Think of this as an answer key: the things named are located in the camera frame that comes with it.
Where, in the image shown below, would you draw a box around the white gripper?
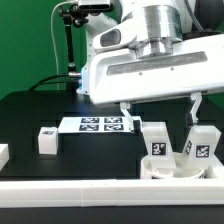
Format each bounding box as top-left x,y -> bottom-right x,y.
89,44 -> 224,134

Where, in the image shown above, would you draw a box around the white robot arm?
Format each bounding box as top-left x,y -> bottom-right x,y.
79,0 -> 224,131

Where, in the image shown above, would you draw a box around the white front fence bar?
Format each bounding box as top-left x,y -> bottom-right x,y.
0,179 -> 224,208

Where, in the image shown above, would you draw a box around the white left fence piece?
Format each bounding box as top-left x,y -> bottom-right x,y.
0,144 -> 9,171

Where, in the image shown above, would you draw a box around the white marker base plate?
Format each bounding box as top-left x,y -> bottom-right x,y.
58,116 -> 132,133

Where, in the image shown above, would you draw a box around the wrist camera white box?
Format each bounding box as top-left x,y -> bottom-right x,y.
93,26 -> 137,53

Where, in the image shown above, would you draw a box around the white cable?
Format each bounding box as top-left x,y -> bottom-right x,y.
50,0 -> 78,91

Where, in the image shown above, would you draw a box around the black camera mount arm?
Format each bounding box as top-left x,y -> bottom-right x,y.
59,4 -> 88,92

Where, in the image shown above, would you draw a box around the black cables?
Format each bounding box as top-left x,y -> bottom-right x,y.
27,73 -> 72,92

